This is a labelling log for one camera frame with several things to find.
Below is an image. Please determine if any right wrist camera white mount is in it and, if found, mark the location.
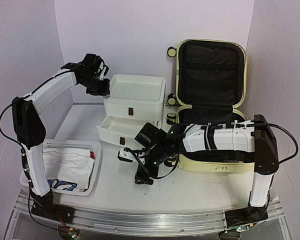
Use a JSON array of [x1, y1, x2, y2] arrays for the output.
[[117, 147, 141, 163]]

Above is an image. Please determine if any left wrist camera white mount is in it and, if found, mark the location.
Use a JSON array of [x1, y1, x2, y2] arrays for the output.
[[96, 63, 109, 81]]

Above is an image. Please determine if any white blue-print t-shirt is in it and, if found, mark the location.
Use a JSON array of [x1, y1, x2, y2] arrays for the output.
[[42, 147, 95, 192]]

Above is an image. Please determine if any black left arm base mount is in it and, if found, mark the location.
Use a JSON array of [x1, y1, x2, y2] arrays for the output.
[[30, 190, 75, 224]]

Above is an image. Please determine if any white perforated plastic basket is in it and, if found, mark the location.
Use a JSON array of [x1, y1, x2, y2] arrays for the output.
[[19, 139, 102, 196]]

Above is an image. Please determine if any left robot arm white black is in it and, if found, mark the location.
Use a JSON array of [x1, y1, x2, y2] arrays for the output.
[[4, 53, 110, 198]]

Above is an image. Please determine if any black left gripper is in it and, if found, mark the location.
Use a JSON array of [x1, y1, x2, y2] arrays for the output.
[[81, 73, 112, 97]]

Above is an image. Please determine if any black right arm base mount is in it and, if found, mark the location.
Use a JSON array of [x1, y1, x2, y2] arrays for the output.
[[225, 205, 268, 230]]

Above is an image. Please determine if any white three-drawer storage cabinet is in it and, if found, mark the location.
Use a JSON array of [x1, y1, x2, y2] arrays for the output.
[[97, 74, 166, 149]]

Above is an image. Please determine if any red printed t-shirt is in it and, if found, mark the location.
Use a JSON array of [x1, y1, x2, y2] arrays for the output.
[[90, 151, 95, 159]]

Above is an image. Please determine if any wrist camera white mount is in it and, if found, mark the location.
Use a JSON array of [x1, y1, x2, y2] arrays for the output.
[[96, 63, 109, 81], [117, 147, 141, 163]]

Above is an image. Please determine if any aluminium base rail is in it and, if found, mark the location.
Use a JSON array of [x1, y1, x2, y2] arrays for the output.
[[14, 192, 283, 233]]

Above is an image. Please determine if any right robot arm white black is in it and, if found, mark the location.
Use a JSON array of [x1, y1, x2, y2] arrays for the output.
[[133, 115, 299, 222]]

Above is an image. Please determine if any pale yellow hard-shell suitcase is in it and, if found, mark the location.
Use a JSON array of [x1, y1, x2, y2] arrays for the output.
[[166, 39, 254, 174]]

